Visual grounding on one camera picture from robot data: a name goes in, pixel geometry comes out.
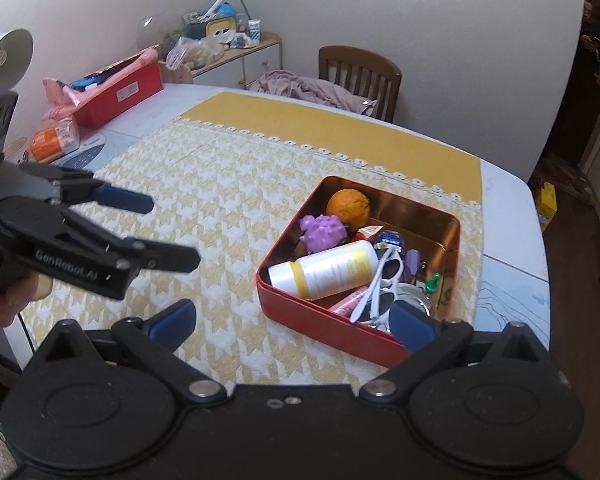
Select white wooden side cabinet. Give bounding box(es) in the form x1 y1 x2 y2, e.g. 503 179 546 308
160 31 283 92

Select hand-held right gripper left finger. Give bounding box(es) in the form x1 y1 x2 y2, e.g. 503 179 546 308
27 299 228 403

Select orange fruit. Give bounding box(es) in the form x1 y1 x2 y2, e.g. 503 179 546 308
326 188 371 227

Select white sunglasses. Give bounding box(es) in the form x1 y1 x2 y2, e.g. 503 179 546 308
350 246 406 331

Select blue yellow box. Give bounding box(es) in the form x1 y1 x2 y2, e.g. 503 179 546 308
182 2 241 43

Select orange white packet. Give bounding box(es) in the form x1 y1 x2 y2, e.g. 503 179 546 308
28 122 81 163

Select red storage box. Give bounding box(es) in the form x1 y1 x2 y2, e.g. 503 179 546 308
72 57 165 129

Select person's left hand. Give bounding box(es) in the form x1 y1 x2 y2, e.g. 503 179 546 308
0 274 54 327

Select clear plastic bag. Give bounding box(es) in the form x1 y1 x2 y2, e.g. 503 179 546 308
166 36 228 68

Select purple spiky toy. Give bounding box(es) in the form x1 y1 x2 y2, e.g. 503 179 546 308
298 214 348 252

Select wooden chair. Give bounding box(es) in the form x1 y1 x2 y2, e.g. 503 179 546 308
318 45 402 123

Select mauve cloth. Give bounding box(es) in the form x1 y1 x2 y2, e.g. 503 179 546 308
250 70 378 118

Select red square tin box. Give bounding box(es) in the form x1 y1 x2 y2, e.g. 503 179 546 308
256 176 462 368

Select round silver tin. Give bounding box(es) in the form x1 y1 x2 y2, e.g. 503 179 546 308
395 282 436 318

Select white bottle yellow label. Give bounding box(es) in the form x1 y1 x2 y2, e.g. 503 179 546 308
267 240 379 301

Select glass bowl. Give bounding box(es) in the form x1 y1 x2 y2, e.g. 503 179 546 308
136 14 186 53

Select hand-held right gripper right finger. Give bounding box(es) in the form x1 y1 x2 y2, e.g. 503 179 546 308
358 300 563 403

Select yellow houndstooth table mat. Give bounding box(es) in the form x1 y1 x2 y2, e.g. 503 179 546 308
20 91 483 396

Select red box with pink cloth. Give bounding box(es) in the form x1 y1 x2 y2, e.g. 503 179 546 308
42 46 161 121

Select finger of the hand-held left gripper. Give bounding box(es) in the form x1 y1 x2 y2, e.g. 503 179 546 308
19 162 155 214
62 210 201 273

